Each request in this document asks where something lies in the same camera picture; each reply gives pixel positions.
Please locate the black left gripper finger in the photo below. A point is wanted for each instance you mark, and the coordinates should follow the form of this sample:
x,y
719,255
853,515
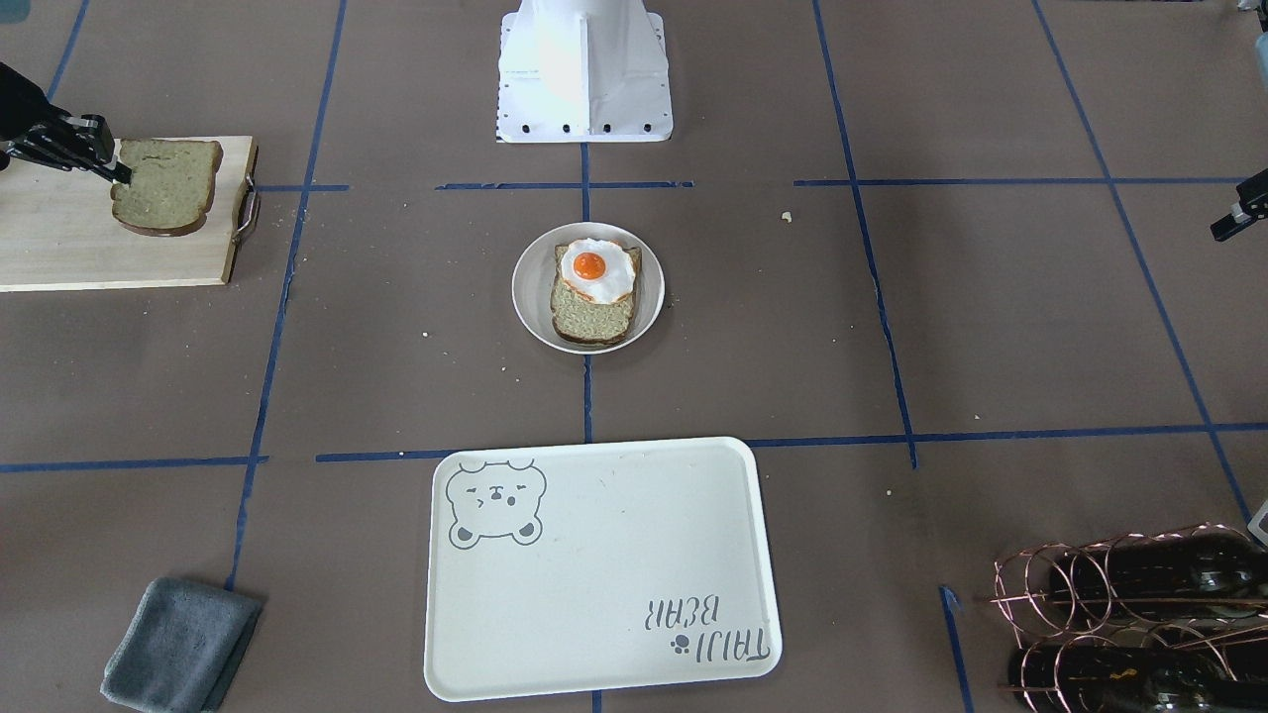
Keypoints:
x,y
1250,207

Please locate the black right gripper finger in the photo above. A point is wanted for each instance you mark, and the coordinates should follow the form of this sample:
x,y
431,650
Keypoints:
x,y
115,171

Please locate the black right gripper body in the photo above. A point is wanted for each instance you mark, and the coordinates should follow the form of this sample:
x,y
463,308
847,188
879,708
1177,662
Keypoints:
x,y
61,141

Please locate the bread slice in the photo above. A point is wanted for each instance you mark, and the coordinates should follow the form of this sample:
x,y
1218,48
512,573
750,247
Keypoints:
x,y
172,186
588,323

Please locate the white round plate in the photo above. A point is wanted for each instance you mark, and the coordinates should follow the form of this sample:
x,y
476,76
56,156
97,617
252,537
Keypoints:
x,y
532,286

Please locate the white bear tray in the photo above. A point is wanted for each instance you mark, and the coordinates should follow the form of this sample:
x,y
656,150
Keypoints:
x,y
584,567

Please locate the wooden cutting board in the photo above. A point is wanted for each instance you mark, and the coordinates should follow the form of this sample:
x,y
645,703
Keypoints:
x,y
58,231

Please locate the dark wine bottle upper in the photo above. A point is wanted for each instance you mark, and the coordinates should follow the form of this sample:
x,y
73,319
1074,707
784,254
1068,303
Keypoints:
x,y
1208,575

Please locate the dark wine bottle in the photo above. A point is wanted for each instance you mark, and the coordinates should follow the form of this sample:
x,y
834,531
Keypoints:
x,y
1091,678
1208,575

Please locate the grey folded cloth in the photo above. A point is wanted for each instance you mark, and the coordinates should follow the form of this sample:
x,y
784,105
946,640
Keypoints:
x,y
183,648

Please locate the fried egg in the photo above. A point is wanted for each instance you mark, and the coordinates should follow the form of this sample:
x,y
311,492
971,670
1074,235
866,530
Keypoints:
x,y
599,271

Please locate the dark wine bottle lower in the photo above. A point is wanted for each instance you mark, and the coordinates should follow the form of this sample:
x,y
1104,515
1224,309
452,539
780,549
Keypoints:
x,y
1091,678

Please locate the copper wire bottle rack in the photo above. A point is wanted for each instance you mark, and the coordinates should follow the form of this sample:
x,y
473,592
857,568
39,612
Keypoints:
x,y
1021,580

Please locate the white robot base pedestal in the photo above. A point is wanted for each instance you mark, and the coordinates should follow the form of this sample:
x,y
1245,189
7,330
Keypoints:
x,y
583,71

